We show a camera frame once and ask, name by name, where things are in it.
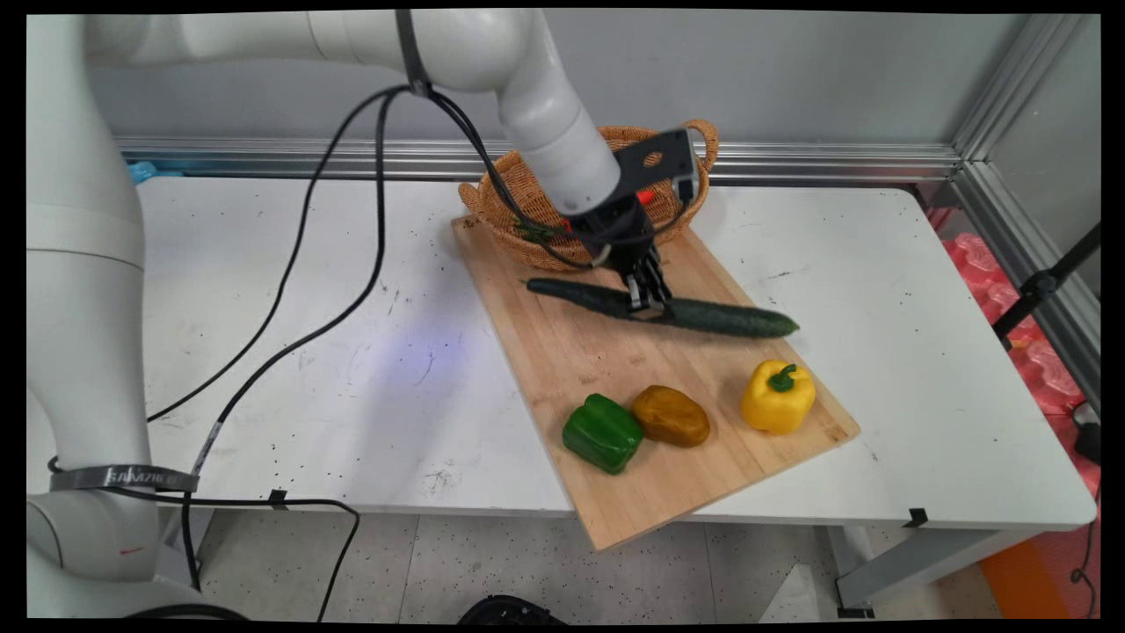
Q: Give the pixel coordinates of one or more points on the black tape piece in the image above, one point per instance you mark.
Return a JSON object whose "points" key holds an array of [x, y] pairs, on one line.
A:
{"points": [[917, 517], [278, 498]]}

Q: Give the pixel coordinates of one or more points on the green bell pepper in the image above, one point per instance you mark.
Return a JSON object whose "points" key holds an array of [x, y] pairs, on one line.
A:
{"points": [[603, 433]]}

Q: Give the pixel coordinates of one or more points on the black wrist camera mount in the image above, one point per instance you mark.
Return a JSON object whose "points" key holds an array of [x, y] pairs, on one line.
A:
{"points": [[672, 158]]}

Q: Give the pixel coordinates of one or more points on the long dark green cucumber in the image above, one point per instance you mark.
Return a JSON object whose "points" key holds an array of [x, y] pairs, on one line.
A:
{"points": [[729, 316]]}

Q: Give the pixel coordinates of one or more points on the blue bubble mat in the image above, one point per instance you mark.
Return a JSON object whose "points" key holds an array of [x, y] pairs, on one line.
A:
{"points": [[145, 171]]}

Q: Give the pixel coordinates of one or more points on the red chili with green stem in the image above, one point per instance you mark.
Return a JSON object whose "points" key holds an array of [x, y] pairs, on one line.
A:
{"points": [[646, 196]]}

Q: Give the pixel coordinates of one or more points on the long aluminium frame rail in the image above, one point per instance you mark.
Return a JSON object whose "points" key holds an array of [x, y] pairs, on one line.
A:
{"points": [[835, 163]]}

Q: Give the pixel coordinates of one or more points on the black power adapter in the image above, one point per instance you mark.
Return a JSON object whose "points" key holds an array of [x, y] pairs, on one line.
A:
{"points": [[1088, 440]]}

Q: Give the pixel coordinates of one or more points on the gray table leg frame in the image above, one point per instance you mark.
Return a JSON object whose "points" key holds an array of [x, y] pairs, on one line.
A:
{"points": [[914, 563]]}

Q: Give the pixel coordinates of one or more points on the black tripod stand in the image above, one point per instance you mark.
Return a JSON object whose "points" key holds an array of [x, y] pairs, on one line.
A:
{"points": [[1041, 283]]}

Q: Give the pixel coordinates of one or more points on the wooden cutting board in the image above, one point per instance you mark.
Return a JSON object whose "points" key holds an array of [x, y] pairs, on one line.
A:
{"points": [[598, 369]]}

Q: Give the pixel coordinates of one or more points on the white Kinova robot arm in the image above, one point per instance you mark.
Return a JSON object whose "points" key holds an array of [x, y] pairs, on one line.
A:
{"points": [[79, 264]]}

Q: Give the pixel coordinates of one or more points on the woven wicker basket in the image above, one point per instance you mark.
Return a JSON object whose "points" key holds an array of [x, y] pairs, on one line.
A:
{"points": [[501, 198]]}

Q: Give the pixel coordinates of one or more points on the aluminium frame post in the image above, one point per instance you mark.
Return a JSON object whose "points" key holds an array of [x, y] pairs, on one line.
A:
{"points": [[1011, 88]]}

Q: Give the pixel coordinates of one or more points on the brown potato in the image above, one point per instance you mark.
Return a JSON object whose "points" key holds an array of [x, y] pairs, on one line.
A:
{"points": [[671, 417]]}

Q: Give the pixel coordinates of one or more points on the orange floor mat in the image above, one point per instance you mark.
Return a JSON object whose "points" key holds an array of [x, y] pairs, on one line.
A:
{"points": [[1019, 580]]}

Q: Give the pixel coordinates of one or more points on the yellow bell pepper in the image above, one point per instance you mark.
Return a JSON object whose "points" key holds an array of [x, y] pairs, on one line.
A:
{"points": [[777, 400]]}

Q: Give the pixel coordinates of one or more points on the pink bubble mat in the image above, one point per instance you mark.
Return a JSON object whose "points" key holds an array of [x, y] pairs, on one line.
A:
{"points": [[1046, 369]]}

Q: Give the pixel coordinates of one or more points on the black round floor object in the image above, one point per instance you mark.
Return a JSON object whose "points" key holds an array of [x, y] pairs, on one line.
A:
{"points": [[510, 609]]}

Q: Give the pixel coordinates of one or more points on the short aluminium frame rail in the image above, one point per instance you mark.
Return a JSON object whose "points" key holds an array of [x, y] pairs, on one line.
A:
{"points": [[993, 215]]}

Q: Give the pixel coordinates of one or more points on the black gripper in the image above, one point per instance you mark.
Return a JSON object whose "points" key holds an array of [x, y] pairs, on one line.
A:
{"points": [[615, 230]]}

